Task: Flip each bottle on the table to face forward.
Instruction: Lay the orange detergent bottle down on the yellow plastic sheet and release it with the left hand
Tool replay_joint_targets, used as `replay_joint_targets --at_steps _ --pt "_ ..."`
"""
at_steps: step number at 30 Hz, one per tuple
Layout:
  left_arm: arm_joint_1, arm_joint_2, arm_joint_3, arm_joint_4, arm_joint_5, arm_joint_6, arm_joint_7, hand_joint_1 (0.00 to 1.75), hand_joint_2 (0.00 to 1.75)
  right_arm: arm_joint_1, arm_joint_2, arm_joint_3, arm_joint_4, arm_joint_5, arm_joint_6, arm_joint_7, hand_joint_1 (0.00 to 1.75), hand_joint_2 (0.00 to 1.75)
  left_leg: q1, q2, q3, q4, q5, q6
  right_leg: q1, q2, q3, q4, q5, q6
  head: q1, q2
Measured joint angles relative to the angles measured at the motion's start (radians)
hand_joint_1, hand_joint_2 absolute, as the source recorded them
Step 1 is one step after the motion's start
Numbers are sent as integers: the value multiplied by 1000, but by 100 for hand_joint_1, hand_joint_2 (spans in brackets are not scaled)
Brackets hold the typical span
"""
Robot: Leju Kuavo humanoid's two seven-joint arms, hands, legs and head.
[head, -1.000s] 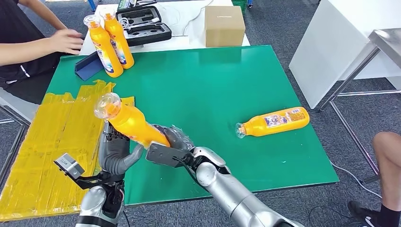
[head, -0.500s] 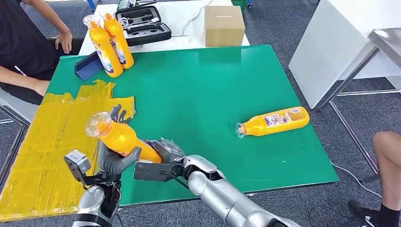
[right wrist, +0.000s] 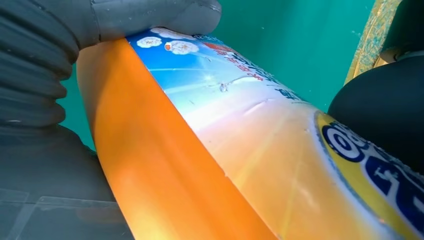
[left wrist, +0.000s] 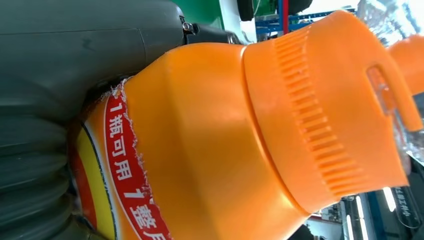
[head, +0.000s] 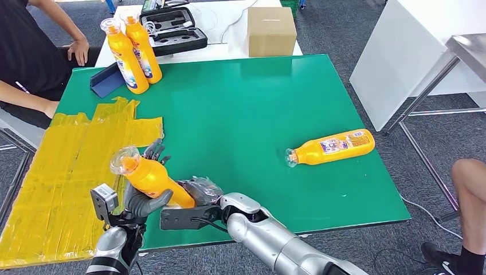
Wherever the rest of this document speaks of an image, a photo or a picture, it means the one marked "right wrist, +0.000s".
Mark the yellow tape patch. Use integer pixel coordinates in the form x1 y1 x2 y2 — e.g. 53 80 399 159
343 0 402 85

